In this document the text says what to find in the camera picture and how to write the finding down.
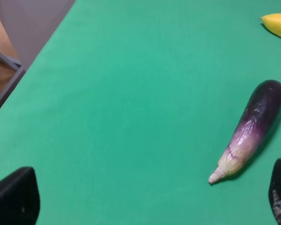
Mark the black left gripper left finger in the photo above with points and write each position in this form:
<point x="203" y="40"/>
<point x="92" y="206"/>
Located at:
<point x="19" y="198"/>

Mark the yellow banana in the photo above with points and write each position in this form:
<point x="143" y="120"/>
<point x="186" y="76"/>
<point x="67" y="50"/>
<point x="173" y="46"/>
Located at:
<point x="273" y="23"/>

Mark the purple eggplant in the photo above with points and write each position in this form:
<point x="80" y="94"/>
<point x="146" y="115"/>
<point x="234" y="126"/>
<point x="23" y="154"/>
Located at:
<point x="260" y="114"/>

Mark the green table cloth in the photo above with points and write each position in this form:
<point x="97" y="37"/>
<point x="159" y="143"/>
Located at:
<point x="127" y="109"/>

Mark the grey metal frame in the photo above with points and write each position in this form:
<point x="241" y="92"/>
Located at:
<point x="11" y="72"/>

